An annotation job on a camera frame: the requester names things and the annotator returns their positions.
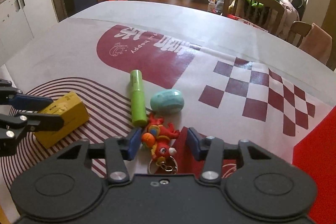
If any white storage cabinet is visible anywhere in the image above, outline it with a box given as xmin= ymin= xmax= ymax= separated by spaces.
xmin=1 ymin=0 xmax=58 ymax=65

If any teal egg-shaped toy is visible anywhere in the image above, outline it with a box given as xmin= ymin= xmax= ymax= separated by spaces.
xmin=150 ymin=89 xmax=185 ymax=115

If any chair with pink towel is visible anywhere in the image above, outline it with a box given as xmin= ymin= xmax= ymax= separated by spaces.
xmin=286 ymin=21 xmax=333 ymax=65

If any red cardboard box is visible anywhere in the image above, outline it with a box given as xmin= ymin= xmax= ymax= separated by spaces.
xmin=293 ymin=109 xmax=336 ymax=223

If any red printed rice bag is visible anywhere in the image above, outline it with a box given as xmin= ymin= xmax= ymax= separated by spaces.
xmin=227 ymin=13 xmax=268 ymax=32

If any yellow small box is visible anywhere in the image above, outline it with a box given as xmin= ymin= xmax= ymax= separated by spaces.
xmin=34 ymin=92 xmax=89 ymax=149

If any green lip balm tube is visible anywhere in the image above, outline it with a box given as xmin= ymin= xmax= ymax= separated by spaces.
xmin=130 ymin=69 xmax=147 ymax=127

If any red dragon keychain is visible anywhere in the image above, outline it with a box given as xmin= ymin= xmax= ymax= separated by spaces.
xmin=141 ymin=113 xmax=180 ymax=174

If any wooden dining chair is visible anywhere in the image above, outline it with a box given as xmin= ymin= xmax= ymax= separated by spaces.
xmin=222 ymin=0 xmax=285 ymax=35

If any red white patterned table mat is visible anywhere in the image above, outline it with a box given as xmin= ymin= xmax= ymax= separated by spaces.
xmin=1 ymin=18 xmax=332 ymax=222

